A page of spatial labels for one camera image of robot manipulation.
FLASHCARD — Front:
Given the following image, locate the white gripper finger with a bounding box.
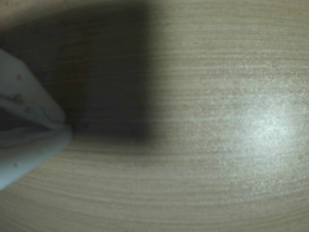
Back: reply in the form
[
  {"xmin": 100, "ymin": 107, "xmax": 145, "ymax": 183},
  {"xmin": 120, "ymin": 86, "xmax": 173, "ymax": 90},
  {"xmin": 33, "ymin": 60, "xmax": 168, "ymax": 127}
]
[
  {"xmin": 0, "ymin": 48, "xmax": 68, "ymax": 129},
  {"xmin": 0, "ymin": 124, "xmax": 73, "ymax": 192}
]

